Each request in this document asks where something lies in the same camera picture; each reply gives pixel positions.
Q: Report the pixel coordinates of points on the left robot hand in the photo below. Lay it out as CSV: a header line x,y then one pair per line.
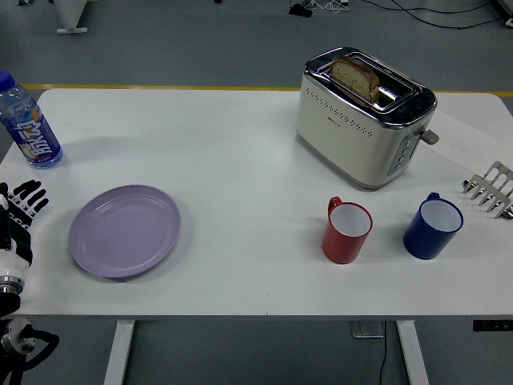
x,y
16,240

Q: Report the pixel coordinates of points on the purple plate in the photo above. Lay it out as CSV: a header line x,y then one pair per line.
x,y
124,231

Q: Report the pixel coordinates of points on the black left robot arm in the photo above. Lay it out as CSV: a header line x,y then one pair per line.
x,y
28,341

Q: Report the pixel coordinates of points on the blue labelled drink bottle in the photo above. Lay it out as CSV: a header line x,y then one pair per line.
x,y
32,132

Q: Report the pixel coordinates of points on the white table leg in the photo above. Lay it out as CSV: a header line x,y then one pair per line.
x,y
413,353
118,353

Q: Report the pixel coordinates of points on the white stand foot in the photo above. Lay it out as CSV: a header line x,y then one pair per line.
x,y
70,16

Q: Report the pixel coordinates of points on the red mug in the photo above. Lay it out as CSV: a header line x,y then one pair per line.
x,y
346,232

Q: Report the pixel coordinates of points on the cream and chrome toaster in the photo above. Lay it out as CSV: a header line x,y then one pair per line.
x,y
352,136

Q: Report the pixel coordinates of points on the grey floor box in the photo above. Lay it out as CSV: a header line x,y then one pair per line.
x,y
366,329

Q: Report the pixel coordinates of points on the black power adapter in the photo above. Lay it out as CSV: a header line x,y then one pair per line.
x,y
300,10

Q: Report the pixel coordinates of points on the bread slice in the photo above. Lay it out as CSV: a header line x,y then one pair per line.
x,y
354,76

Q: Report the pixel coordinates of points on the blue mug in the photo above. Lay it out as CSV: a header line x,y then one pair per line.
x,y
433,228

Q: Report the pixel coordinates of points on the white paper sheet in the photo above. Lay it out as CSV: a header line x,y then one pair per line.
x,y
465,140

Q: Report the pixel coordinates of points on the silver metal toast rack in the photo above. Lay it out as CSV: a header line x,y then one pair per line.
x,y
491,188

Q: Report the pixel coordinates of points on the black table control panel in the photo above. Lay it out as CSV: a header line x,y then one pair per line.
x,y
493,325

